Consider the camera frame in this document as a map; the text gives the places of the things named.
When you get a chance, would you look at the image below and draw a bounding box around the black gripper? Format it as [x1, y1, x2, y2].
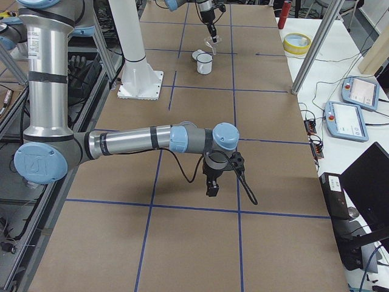
[197, 0, 218, 43]
[202, 151, 231, 196]

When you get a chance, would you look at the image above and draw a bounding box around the clear glass funnel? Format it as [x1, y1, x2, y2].
[204, 35, 222, 55]

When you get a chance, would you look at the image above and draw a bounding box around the black monitor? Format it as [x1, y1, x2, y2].
[340, 142, 389, 231]

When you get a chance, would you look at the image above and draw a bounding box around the white enamel mug blue rim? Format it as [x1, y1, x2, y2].
[196, 53, 213, 75]

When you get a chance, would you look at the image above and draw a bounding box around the orange circuit board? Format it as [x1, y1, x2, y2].
[309, 140, 324, 160]
[303, 119, 317, 136]

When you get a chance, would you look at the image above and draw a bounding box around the black robot cable right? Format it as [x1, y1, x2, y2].
[160, 147, 258, 205]

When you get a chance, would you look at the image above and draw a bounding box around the teach pendant far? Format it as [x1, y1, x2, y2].
[341, 77, 379, 111]

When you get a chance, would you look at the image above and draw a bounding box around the red cylinder tube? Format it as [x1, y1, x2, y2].
[277, 1, 292, 30]

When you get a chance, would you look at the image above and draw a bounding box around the black computer box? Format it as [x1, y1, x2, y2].
[318, 172, 380, 271]

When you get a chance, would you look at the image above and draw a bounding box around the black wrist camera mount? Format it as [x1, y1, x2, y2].
[229, 151, 245, 172]

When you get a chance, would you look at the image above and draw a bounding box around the teach pendant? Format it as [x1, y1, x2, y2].
[324, 101, 369, 142]
[341, 77, 379, 111]

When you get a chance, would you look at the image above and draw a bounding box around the orange circuit board near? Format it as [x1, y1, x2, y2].
[309, 140, 324, 160]

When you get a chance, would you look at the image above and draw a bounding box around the orange circuit board far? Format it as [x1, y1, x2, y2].
[303, 119, 317, 136]

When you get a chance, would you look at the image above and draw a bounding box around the yellow tape roll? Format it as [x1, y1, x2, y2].
[283, 33, 312, 55]

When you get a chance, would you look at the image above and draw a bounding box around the teach pendant near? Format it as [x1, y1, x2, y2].
[324, 101, 369, 142]

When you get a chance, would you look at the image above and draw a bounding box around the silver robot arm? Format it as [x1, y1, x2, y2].
[14, 1, 244, 196]
[154, 0, 225, 44]

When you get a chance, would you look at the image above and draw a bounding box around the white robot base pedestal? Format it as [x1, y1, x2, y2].
[109, 0, 164, 100]

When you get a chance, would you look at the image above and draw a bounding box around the white lump in tape roll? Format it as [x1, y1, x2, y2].
[299, 37, 309, 47]

